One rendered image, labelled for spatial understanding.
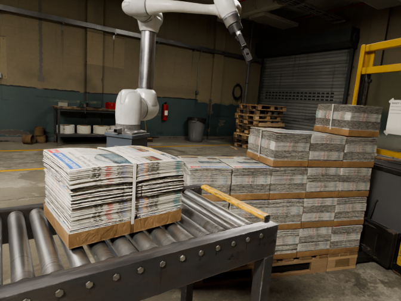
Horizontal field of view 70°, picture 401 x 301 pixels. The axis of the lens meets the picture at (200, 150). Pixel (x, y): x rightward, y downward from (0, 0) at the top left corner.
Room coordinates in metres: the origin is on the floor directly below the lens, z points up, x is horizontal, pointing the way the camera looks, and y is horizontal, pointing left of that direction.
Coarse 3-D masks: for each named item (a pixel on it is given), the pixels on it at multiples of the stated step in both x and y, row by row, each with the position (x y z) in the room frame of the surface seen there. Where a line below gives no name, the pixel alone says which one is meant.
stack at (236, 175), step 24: (192, 168) 1.73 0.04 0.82; (216, 168) 1.78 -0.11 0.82; (240, 168) 1.83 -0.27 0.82; (264, 168) 1.88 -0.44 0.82; (288, 168) 1.94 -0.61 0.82; (312, 168) 2.01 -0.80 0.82; (336, 168) 2.07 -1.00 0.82; (240, 192) 1.83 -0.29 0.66; (264, 192) 1.89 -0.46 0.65; (288, 192) 1.95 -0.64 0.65; (240, 216) 1.84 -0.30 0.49; (288, 216) 1.96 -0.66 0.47; (312, 216) 2.01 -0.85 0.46; (288, 240) 1.96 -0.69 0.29; (312, 240) 2.02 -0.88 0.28; (288, 264) 1.97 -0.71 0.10; (312, 264) 2.03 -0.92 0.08
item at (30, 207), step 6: (186, 186) 1.41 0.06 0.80; (192, 186) 1.42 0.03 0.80; (198, 186) 1.42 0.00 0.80; (198, 192) 1.41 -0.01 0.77; (30, 204) 1.03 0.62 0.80; (36, 204) 1.03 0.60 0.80; (42, 204) 1.03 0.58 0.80; (0, 210) 0.95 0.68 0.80; (6, 210) 0.96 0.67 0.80; (12, 210) 0.96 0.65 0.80; (18, 210) 0.97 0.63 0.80; (24, 210) 0.98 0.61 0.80; (30, 210) 0.99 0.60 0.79; (6, 216) 0.94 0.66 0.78; (24, 216) 0.98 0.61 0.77; (6, 222) 0.94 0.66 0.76; (48, 222) 1.02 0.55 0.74; (6, 228) 0.94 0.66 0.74; (30, 228) 0.99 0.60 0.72; (6, 234) 0.94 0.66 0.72; (30, 234) 0.99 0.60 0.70; (54, 234) 1.03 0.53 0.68; (6, 240) 0.94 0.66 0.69
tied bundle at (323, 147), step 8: (312, 136) 2.00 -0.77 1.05; (320, 136) 2.01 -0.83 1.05; (328, 136) 2.03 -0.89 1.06; (336, 136) 2.05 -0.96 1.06; (312, 144) 2.00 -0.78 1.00; (320, 144) 2.02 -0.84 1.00; (328, 144) 2.03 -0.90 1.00; (336, 144) 2.06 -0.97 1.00; (344, 144) 2.07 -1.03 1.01; (312, 152) 1.99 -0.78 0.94; (320, 152) 2.01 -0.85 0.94; (328, 152) 2.03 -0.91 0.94; (336, 152) 2.05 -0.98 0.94; (312, 160) 2.00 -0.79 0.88; (320, 160) 2.02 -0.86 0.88; (328, 160) 2.04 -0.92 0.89; (336, 160) 2.06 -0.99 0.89
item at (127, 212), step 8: (104, 152) 0.98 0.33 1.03; (112, 152) 0.99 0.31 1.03; (120, 160) 0.87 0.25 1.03; (136, 160) 0.88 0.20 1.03; (128, 168) 0.83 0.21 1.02; (128, 176) 0.83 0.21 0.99; (136, 176) 0.85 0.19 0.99; (128, 184) 0.83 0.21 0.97; (136, 184) 0.85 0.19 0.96; (128, 192) 0.83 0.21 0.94; (136, 192) 0.85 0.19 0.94; (128, 200) 0.84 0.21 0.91; (136, 200) 0.85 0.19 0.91; (128, 208) 0.84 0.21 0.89; (136, 208) 0.86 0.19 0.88; (128, 216) 0.84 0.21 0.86; (136, 216) 0.85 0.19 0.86
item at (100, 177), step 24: (48, 168) 0.88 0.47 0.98; (72, 168) 0.74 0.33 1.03; (96, 168) 0.76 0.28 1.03; (120, 168) 0.81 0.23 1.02; (48, 192) 0.91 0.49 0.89; (72, 192) 0.73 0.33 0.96; (96, 192) 0.77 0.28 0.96; (120, 192) 0.81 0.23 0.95; (72, 216) 0.73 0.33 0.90; (96, 216) 0.77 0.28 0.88; (120, 216) 0.82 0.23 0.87
